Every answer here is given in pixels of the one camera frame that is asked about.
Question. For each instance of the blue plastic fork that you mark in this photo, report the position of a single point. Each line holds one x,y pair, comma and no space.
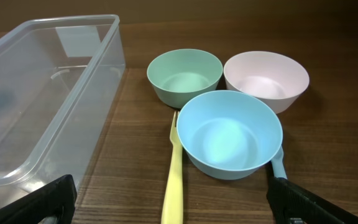
277,164

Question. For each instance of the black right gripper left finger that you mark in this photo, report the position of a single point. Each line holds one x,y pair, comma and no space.
56,199

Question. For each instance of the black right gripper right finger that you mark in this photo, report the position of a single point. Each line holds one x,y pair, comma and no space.
291,203

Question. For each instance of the clear plastic storage container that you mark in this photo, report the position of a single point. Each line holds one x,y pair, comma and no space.
58,79

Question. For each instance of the green plastic bowl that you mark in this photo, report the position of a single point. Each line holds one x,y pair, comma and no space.
179,75

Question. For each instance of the blue plastic bowl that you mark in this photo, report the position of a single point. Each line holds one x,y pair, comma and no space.
228,134

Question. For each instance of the pink plastic bowl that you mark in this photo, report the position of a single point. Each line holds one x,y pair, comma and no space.
275,79

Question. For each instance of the yellow plastic fork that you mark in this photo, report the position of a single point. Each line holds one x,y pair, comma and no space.
172,211

